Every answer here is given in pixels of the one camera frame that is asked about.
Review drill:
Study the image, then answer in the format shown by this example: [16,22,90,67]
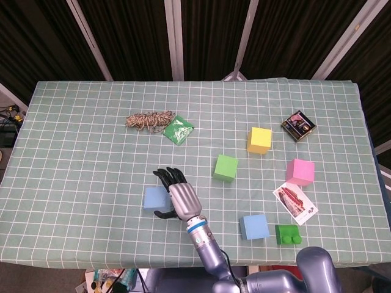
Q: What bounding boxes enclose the cables with yellow connectors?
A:
[0,103,27,123]

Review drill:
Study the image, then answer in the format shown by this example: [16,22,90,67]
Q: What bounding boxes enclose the dark brown curtain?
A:
[0,0,391,147]

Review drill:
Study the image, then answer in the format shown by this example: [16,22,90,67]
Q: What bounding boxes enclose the green checked tablecloth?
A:
[0,78,391,270]

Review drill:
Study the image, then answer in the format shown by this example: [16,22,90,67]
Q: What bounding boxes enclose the yellow foam cube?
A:
[246,126,273,155]

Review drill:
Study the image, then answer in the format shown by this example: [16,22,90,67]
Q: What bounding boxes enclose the red storage box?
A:
[249,264,302,275]

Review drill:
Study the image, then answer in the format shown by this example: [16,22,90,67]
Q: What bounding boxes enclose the white frame pole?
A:
[164,0,185,82]
[312,0,378,81]
[65,0,114,82]
[221,0,260,82]

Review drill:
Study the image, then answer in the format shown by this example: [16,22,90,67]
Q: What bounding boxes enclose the colourful packaging clutter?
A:
[75,268,147,293]

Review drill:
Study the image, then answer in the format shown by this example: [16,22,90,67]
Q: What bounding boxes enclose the green foam cube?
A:
[213,154,239,183]

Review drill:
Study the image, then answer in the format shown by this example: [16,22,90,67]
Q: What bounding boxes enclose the blue-grey robot torso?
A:
[146,266,216,293]

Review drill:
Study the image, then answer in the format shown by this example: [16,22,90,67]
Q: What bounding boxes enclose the green studded toy brick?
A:
[275,224,303,246]

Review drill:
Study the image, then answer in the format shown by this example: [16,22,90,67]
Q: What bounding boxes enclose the pink foam cube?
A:
[286,158,316,186]

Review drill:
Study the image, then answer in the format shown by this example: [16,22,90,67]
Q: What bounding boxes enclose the light blue foam cube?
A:
[239,214,271,241]
[142,186,172,214]

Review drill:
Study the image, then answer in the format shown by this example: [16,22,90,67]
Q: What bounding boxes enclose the black equipment box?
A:
[0,121,20,148]

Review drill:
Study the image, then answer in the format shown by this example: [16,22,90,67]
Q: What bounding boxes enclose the brown and white twine bundle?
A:
[125,110,177,134]

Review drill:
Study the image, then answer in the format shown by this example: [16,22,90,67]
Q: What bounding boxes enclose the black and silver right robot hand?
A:
[152,167,204,221]

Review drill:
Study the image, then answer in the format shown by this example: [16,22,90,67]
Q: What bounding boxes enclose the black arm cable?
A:
[219,248,243,285]

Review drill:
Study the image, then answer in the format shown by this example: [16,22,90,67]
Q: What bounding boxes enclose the green foil sachet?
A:
[161,115,196,146]

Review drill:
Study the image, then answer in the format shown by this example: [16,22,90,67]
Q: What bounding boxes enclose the white-bordered photo card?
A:
[272,182,319,226]

